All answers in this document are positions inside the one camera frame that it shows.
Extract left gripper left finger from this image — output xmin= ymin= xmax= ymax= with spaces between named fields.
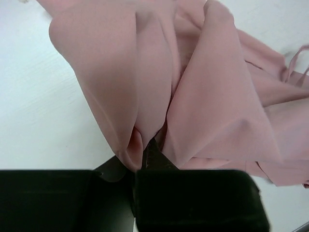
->
xmin=0 ymin=157 xmax=134 ymax=232

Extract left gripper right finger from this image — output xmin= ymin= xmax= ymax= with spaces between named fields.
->
xmin=134 ymin=139 xmax=269 ymax=232

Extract pink trousers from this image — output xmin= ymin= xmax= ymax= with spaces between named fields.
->
xmin=46 ymin=0 xmax=309 ymax=186

